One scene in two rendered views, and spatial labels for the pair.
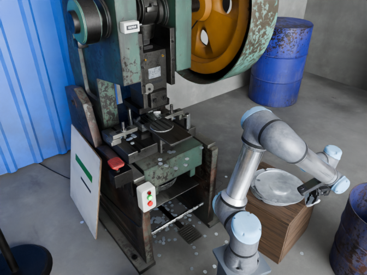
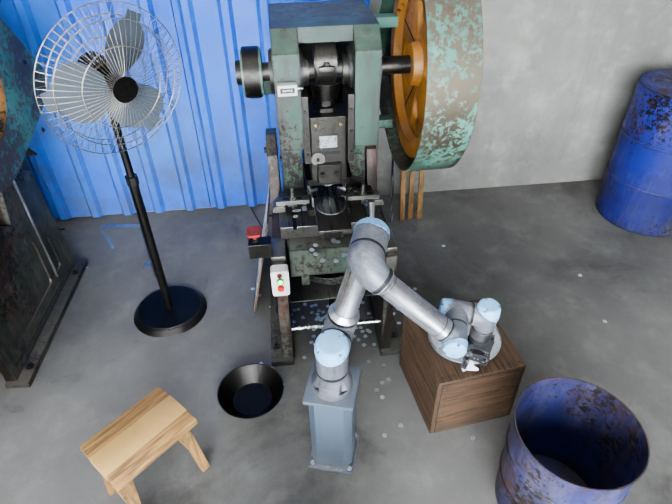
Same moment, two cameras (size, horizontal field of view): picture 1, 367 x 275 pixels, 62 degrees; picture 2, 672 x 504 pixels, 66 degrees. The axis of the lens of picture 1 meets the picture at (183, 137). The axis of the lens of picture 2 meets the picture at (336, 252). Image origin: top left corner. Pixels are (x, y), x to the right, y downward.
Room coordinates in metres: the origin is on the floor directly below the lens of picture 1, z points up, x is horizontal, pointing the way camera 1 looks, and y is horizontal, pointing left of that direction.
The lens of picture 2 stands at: (-0.16, -0.91, 2.01)
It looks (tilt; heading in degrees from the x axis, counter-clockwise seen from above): 38 degrees down; 33
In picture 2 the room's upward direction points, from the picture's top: 1 degrees counter-clockwise
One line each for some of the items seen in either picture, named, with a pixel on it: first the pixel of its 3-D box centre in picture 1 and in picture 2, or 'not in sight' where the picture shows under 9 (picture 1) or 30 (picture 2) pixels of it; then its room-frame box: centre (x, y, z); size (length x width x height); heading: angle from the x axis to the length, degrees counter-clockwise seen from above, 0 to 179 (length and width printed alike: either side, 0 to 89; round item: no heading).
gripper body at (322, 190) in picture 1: (320, 183); (478, 346); (1.13, -0.67, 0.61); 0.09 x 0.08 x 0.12; 106
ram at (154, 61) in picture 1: (149, 75); (327, 143); (1.46, 0.17, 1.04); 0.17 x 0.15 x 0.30; 39
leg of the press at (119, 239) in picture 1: (101, 169); (273, 236); (1.44, 0.49, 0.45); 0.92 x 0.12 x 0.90; 39
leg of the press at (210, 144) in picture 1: (172, 139); (378, 228); (1.77, 0.07, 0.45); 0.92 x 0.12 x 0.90; 39
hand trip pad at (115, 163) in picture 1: (116, 168); (254, 237); (1.11, 0.31, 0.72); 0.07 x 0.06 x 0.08; 39
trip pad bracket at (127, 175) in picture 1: (122, 183); (261, 257); (1.12, 0.29, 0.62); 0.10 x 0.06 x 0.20; 129
